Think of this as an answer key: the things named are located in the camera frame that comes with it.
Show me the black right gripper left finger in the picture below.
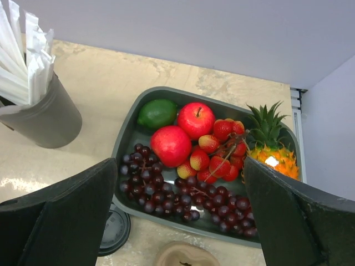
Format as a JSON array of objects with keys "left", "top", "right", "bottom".
[{"left": 1, "top": 158, "right": 118, "bottom": 265}]

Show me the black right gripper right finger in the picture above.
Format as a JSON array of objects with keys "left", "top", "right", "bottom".
[{"left": 244, "top": 157, "right": 354, "bottom": 265}]

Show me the black coffee cup lid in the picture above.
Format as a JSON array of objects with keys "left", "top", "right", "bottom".
[{"left": 98, "top": 203, "right": 131, "bottom": 257}]

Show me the small orange pineapple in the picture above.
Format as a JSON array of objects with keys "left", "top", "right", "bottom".
[{"left": 244, "top": 101, "right": 301, "bottom": 181}]

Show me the grey straw holder cup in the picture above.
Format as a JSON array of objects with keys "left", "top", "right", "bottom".
[{"left": 1, "top": 74, "right": 82, "bottom": 149}]

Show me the dark purple grape bunch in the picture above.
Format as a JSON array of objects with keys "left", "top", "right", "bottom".
[{"left": 119, "top": 144, "right": 258, "bottom": 238}]

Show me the brown pulp cup carrier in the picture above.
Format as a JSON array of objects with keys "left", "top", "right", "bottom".
[{"left": 153, "top": 241, "right": 220, "bottom": 266}]

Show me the red apple front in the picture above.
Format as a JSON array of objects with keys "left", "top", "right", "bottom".
[{"left": 150, "top": 125, "right": 192, "bottom": 168}]

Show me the grey fruit tray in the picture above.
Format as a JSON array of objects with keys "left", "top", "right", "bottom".
[{"left": 110, "top": 86, "right": 303, "bottom": 248}]

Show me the red apple with stem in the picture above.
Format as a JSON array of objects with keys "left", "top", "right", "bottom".
[{"left": 177, "top": 102, "right": 216, "bottom": 140}]

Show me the green lime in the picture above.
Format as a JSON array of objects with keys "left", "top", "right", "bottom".
[{"left": 137, "top": 99, "right": 178, "bottom": 130}]

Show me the white wrapped straws bundle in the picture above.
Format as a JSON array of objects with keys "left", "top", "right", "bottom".
[{"left": 1, "top": 1, "right": 55, "bottom": 108}]

